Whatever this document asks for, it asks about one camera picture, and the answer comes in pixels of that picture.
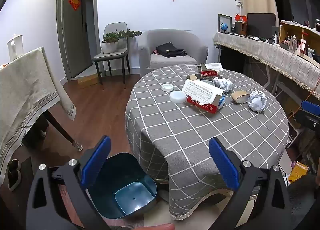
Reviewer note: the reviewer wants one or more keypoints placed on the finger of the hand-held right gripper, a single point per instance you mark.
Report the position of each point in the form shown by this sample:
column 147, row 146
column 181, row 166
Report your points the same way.
column 311, row 106

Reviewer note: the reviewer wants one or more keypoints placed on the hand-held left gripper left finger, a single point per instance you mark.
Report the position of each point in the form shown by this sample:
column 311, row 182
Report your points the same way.
column 96, row 162

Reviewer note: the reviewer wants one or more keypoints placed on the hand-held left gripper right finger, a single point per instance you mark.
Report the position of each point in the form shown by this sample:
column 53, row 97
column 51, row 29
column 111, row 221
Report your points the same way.
column 223, row 165

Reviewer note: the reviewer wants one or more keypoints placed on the teal plastic trash bin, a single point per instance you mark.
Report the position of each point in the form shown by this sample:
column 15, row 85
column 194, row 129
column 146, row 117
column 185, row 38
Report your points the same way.
column 130, row 170

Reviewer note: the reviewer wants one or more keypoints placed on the white paper ball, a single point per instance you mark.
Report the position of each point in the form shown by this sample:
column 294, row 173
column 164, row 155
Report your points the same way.
column 257, row 101

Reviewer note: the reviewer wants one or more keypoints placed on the white blue plastic packet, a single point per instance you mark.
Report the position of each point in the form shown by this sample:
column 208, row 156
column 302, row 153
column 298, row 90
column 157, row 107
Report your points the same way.
column 221, row 101

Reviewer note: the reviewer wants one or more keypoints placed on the brown cardboard piece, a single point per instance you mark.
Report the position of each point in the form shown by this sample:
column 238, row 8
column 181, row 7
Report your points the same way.
column 238, row 97

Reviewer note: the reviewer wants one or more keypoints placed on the red white cardboard box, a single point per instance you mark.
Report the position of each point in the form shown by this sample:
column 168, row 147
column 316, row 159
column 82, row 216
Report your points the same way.
column 200, row 91

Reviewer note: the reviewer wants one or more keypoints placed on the white round lid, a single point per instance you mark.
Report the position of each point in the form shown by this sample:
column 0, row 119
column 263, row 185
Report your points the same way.
column 178, row 96

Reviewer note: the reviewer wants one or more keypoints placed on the small red box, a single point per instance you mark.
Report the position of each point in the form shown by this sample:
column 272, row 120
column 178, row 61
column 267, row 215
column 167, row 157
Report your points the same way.
column 208, row 72

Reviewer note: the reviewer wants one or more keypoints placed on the white paper sheet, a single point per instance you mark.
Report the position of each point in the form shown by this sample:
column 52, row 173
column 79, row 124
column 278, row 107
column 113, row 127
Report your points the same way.
column 217, row 66

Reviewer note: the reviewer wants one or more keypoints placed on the striped table leg sock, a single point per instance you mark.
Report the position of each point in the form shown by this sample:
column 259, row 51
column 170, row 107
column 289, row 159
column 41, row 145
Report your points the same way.
column 78, row 146

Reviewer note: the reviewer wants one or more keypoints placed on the dark wooden table leg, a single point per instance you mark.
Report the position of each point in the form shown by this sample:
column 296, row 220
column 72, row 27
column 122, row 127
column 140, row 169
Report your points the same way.
column 60, row 127

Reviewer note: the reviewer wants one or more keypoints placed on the yellow packet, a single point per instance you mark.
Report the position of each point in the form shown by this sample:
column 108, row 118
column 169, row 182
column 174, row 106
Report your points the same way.
column 298, row 171

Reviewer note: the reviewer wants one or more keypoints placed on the black box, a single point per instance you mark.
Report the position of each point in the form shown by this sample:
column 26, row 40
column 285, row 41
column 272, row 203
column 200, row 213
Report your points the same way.
column 35, row 130

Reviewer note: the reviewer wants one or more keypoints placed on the small white bottle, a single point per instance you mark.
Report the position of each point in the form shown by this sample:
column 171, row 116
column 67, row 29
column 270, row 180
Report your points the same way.
column 275, row 39

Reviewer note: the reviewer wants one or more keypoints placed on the open cardboard box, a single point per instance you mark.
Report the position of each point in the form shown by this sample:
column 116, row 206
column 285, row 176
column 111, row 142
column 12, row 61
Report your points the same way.
column 287, row 29

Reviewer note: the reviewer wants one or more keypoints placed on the black slipper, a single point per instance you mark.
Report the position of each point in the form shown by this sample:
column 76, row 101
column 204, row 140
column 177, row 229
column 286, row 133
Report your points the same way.
column 14, row 165
column 13, row 180

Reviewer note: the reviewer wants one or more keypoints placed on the flat cardboard box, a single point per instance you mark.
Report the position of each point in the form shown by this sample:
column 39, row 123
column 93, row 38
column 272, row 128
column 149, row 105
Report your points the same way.
column 87, row 79

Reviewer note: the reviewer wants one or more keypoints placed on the black monitor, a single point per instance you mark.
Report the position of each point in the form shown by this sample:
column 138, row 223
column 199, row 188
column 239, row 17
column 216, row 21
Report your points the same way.
column 261, row 24

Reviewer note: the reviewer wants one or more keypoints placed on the beige patterned tablecloth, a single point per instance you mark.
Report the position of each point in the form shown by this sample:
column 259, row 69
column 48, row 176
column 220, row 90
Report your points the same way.
column 25, row 89

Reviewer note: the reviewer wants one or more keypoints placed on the brown speaker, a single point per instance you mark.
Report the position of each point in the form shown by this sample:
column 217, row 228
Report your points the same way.
column 241, row 28

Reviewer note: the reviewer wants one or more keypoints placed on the small red flags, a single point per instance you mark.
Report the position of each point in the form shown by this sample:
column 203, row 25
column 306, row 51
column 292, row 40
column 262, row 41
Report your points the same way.
column 240, row 17

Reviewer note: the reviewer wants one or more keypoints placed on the small blue globe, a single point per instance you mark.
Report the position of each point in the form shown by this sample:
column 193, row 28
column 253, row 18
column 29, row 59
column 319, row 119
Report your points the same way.
column 224, row 26

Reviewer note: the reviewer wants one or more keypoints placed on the black handbag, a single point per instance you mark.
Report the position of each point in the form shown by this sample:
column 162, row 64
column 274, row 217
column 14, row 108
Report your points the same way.
column 170, row 49

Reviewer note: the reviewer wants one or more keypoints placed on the grey door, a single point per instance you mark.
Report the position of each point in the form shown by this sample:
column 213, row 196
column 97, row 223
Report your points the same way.
column 75, row 32

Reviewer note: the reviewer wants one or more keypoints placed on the grey armchair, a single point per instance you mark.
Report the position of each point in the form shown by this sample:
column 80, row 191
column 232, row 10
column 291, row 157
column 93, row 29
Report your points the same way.
column 175, row 37

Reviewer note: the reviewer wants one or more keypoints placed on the grey dining chair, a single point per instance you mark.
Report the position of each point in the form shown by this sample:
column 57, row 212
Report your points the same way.
column 115, row 26

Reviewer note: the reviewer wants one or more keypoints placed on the white kettle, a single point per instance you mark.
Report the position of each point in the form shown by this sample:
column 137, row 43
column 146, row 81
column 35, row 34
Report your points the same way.
column 15, row 47

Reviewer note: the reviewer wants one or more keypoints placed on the red door decoration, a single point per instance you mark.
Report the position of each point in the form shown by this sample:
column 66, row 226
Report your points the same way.
column 75, row 2

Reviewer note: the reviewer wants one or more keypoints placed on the white desk frame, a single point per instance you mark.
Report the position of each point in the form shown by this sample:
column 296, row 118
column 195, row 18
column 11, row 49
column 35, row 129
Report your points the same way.
column 280, row 87

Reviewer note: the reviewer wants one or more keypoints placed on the grey picture frame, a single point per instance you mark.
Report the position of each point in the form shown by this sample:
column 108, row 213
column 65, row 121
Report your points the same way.
column 220, row 17

